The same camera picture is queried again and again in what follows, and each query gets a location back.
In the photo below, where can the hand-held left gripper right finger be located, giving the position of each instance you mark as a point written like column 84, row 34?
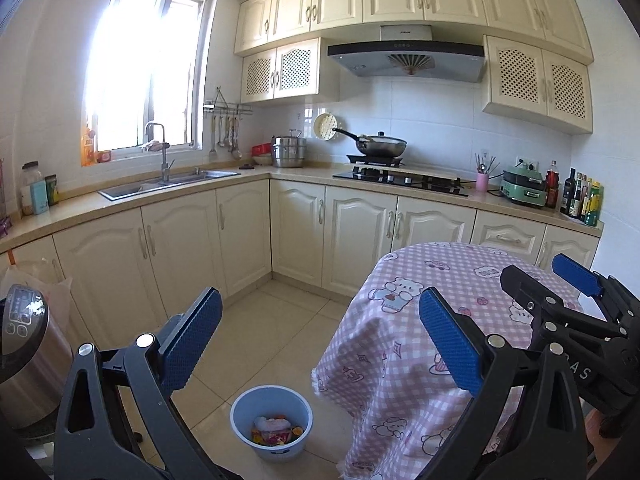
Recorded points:
column 450, row 340

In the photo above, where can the stainless steel appliance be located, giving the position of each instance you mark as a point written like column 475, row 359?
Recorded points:
column 30, row 360

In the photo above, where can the dark glass bottle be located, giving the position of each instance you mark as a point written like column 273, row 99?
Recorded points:
column 568, row 195

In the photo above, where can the stainless steel steamer pot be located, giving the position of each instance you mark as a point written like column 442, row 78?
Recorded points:
column 288, row 152

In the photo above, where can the stainless steel sink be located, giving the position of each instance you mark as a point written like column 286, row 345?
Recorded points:
column 165, row 183

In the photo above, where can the white lid plastic jar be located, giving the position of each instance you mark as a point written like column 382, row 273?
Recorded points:
column 32, row 172

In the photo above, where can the cream lattice door cabinet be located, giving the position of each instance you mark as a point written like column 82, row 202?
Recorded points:
column 537, row 82
column 287, row 70

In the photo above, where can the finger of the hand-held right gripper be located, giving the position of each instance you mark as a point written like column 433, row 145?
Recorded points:
column 575, row 272
column 540, row 305

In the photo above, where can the cream lower kitchen cabinets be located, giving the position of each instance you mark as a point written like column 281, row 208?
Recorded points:
column 300, row 230

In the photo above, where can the steel kitchen faucet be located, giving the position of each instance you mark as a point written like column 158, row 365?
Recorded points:
column 164, row 160

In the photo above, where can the light blue plastic bucket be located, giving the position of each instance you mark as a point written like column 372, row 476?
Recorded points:
column 240, row 430

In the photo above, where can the green electric cooker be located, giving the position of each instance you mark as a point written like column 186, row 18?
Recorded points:
column 522, row 187

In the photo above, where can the cream plastic colander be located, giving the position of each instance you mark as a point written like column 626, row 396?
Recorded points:
column 324, row 127

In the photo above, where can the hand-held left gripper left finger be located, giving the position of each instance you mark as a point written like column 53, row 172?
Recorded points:
column 192, row 340

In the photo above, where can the black gas stove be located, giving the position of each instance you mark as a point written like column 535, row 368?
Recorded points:
column 400, row 180

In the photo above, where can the red bowl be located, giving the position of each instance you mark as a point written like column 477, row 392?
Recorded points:
column 261, row 150

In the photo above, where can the pink checked bear tablecloth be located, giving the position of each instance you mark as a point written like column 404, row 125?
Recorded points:
column 400, row 360

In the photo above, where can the pink utensil holder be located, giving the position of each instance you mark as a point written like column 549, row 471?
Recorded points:
column 482, row 182

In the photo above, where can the metal wall utensil rack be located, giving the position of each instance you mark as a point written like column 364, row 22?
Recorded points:
column 227, row 106

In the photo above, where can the white plastic bag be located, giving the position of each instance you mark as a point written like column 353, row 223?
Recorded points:
column 30, row 272

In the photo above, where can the bunch of chopsticks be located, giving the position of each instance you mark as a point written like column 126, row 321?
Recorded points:
column 485, row 165

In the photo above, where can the steel frying pan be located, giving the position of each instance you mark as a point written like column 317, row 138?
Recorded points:
column 380, row 146

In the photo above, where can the beige kitchen countertop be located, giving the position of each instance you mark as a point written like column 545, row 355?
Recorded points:
column 75, row 210

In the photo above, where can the row of hanging utensils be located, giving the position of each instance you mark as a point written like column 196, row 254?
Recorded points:
column 225, row 135

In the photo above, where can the grey range hood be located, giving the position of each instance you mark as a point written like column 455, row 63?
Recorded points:
column 405, row 57

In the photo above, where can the cluster of condiment bottles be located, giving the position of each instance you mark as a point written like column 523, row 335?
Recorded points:
column 581, row 197

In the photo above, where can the teal carton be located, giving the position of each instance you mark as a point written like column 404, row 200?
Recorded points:
column 39, row 197

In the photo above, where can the red label sauce bottle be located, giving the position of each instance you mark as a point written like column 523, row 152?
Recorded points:
column 551, row 187

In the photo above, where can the orange bottle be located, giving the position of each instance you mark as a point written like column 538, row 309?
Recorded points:
column 89, row 147

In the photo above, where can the yellow green oil bottle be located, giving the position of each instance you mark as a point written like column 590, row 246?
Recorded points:
column 593, row 207

